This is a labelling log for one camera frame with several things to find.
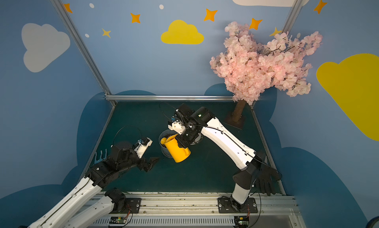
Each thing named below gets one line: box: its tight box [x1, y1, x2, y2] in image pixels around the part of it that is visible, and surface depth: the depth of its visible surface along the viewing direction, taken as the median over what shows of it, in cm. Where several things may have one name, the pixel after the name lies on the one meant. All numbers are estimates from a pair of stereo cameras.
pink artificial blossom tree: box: [209, 21, 323, 129], surface depth 69 cm
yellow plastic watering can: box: [160, 133, 191, 163], surface depth 73 cm
